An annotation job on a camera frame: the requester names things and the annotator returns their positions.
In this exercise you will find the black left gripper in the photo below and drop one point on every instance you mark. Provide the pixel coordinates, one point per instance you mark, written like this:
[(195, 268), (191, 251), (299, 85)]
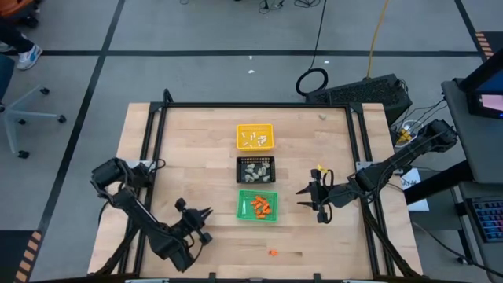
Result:
[(192, 222)]

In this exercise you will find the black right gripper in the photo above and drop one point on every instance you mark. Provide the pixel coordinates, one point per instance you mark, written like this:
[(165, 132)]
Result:
[(322, 196)]

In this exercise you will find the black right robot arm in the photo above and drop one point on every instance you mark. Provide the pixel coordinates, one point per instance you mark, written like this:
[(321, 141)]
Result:
[(393, 169)]

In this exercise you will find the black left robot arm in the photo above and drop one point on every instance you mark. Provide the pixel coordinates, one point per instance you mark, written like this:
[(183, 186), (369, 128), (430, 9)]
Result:
[(137, 212)]

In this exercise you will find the yellow tape tag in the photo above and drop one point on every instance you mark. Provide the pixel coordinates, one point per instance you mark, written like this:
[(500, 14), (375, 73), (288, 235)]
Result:
[(322, 168)]

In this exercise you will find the green plastic basket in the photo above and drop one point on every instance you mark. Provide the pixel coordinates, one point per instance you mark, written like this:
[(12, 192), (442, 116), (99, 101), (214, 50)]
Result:
[(273, 218)]

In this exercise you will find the black plastic basket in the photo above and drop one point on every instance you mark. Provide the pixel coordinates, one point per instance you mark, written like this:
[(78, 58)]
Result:
[(259, 159)]

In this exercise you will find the yellow plastic basket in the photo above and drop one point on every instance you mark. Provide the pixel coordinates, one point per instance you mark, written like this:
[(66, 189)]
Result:
[(243, 129)]

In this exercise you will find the white paper sheet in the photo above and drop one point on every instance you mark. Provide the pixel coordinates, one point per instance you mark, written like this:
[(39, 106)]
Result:
[(418, 204)]

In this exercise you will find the yellow power plug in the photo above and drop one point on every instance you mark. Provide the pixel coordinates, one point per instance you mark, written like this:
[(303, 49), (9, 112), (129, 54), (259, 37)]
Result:
[(404, 136)]

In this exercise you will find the black computer tower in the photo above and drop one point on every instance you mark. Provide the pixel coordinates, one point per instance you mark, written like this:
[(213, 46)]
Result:
[(361, 94)]

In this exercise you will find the black desk support beam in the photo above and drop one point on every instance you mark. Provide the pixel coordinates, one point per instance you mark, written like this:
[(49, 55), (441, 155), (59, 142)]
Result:
[(440, 184)]

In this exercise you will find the grey side desk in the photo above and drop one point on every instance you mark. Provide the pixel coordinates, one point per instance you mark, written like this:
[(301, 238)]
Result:
[(471, 157)]

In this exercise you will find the black backlit keyboard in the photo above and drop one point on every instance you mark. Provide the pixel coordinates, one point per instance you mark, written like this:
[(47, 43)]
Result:
[(491, 220)]

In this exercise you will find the black mat orange stripes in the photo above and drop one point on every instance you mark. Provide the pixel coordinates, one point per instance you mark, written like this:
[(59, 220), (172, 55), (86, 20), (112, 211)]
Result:
[(495, 39), (12, 255)]

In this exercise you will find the black monitor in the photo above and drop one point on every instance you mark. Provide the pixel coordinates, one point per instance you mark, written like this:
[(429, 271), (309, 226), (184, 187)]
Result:
[(487, 100)]

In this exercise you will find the grey office chair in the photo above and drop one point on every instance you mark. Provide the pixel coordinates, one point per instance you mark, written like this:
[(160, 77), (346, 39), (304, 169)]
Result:
[(23, 114)]

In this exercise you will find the person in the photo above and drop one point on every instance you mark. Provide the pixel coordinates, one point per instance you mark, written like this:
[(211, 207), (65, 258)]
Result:
[(19, 47)]

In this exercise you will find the orange wheeled machine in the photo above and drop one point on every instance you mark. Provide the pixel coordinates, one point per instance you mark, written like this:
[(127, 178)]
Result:
[(15, 6)]

